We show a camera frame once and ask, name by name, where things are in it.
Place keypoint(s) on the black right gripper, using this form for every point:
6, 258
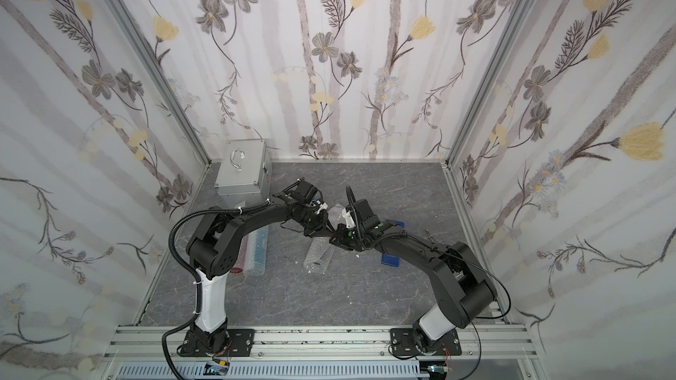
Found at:
349, 237

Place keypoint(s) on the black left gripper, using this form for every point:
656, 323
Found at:
317, 219

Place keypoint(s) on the bubble wrap sheet stack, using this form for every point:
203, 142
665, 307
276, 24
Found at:
321, 251

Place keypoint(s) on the blue tape dispenser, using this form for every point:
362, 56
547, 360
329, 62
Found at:
389, 260

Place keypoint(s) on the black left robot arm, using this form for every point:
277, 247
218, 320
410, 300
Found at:
214, 247

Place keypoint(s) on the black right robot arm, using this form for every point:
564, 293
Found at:
461, 287

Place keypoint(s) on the silver metal first-aid case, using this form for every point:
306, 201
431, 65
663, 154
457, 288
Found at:
244, 174

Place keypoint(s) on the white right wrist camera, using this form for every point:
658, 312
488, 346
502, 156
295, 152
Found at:
348, 219

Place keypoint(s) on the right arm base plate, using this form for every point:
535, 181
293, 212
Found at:
410, 342

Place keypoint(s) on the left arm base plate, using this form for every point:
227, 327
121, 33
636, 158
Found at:
225, 342

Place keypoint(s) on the aluminium frame rail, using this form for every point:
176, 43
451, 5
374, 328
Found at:
489, 342

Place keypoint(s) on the white slotted cable duct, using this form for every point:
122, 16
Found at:
303, 370

